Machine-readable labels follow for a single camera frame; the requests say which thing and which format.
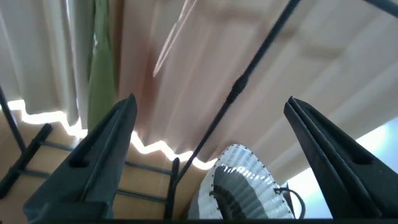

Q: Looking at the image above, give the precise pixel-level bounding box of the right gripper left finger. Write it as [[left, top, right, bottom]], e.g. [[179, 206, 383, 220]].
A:
[[23, 93, 138, 220]]

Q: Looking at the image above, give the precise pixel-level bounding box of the beige curtain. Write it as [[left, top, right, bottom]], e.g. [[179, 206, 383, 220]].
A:
[[0, 0, 398, 184]]

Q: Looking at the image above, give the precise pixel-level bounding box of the pink clothes hanger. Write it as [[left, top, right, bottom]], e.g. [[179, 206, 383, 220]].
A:
[[151, 0, 200, 78]]

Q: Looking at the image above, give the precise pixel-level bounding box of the white laundry basket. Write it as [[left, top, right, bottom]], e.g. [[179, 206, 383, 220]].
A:
[[186, 143, 307, 220]]

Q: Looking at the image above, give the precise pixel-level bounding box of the black clothes rack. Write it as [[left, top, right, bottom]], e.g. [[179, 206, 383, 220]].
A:
[[0, 0, 398, 219]]

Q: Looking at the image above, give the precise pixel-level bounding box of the green printed t-shirt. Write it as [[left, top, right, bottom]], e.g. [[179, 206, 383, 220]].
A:
[[86, 0, 118, 132]]

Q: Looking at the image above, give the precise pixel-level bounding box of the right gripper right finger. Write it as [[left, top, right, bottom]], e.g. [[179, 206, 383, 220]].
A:
[[283, 96, 398, 218]]

